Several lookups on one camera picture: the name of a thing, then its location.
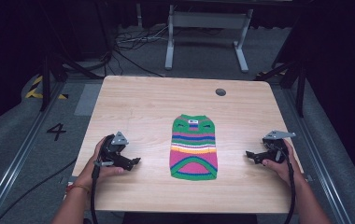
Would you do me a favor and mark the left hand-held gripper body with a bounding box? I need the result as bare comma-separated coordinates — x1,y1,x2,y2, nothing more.
94,131,135,172

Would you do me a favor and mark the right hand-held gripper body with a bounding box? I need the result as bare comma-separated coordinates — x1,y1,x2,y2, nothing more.
260,130,297,165

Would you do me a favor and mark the striped knitted pet sweater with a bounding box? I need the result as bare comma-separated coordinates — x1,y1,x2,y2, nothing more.
169,114,220,182

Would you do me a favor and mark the person's right hand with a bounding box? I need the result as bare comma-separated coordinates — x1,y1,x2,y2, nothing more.
262,139,306,188

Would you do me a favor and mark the person's left hand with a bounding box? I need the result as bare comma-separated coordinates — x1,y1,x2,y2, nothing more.
76,136,125,189

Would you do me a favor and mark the black metal stand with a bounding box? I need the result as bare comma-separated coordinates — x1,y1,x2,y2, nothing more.
39,51,106,113
254,58,308,119

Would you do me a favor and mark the yellow black hazard tape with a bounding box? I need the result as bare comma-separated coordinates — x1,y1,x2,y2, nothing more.
24,75,69,101

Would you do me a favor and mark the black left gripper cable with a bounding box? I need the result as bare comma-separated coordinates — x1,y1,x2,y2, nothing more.
89,163,102,224

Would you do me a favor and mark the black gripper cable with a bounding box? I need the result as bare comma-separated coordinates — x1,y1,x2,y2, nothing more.
89,163,102,224
282,151,297,224

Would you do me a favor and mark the metal floor rail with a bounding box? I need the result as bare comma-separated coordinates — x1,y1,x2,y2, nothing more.
0,81,68,224
281,86,353,224

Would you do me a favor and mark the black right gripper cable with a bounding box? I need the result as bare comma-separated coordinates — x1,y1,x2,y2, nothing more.
282,151,297,224

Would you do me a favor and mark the orange bracelet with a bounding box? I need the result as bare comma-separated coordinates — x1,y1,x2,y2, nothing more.
65,183,92,193

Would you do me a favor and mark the black floor cable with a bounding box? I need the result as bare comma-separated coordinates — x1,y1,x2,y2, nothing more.
0,158,78,224

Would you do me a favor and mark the bundle of floor cables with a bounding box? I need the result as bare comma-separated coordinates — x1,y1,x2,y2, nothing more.
113,25,171,53

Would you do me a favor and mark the white metal desk frame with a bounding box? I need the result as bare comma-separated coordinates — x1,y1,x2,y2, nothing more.
164,4,255,74

